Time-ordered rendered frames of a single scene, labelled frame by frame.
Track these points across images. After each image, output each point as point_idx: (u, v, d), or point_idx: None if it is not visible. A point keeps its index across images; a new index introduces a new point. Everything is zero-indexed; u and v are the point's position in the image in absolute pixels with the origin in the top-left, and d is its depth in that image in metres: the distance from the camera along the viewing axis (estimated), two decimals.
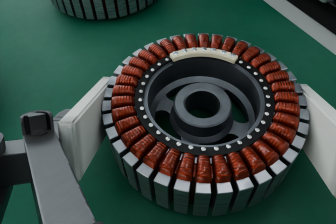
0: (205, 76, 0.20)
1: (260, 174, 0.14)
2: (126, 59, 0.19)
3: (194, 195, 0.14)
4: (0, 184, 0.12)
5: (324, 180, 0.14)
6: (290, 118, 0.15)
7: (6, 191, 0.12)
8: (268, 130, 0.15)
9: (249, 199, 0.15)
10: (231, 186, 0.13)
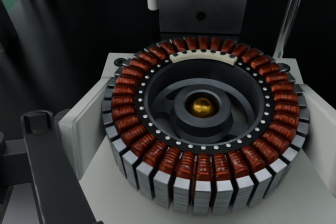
0: (205, 78, 0.20)
1: (260, 172, 0.14)
2: (127, 60, 0.19)
3: (194, 194, 0.13)
4: (0, 184, 0.12)
5: (324, 180, 0.14)
6: (289, 117, 0.15)
7: (6, 191, 0.12)
8: (268, 129, 0.15)
9: (249, 199, 0.15)
10: (231, 184, 0.13)
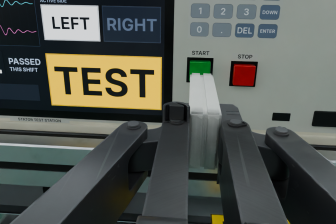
0: None
1: None
2: None
3: None
4: (144, 168, 0.13)
5: (201, 155, 0.16)
6: None
7: (138, 179, 0.13)
8: None
9: None
10: None
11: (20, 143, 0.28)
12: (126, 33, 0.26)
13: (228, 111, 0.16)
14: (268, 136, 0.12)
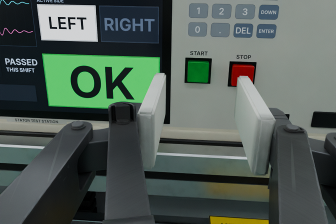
0: None
1: None
2: None
3: None
4: (89, 169, 0.13)
5: (248, 160, 0.15)
6: None
7: (87, 179, 0.13)
8: None
9: None
10: None
11: (16, 144, 0.27)
12: (124, 33, 0.26)
13: (275, 115, 0.16)
14: (328, 140, 0.12)
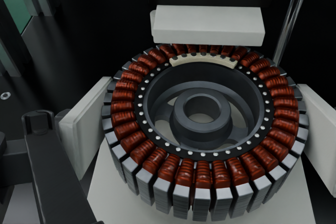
0: (205, 81, 0.20)
1: (259, 179, 0.14)
2: (126, 64, 0.19)
3: (194, 201, 0.14)
4: (1, 184, 0.12)
5: (323, 179, 0.14)
6: (289, 123, 0.15)
7: (7, 191, 0.12)
8: (267, 135, 0.15)
9: (248, 205, 0.15)
10: (230, 192, 0.13)
11: None
12: None
13: None
14: None
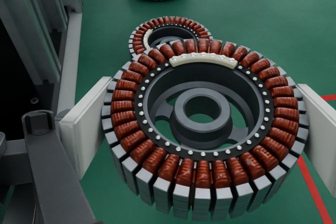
0: (205, 81, 0.20)
1: (259, 179, 0.14)
2: (126, 64, 0.19)
3: (194, 201, 0.13)
4: (1, 184, 0.12)
5: (323, 179, 0.14)
6: (289, 123, 0.15)
7: (7, 191, 0.12)
8: (267, 135, 0.15)
9: (248, 205, 0.15)
10: (230, 192, 0.13)
11: None
12: None
13: None
14: None
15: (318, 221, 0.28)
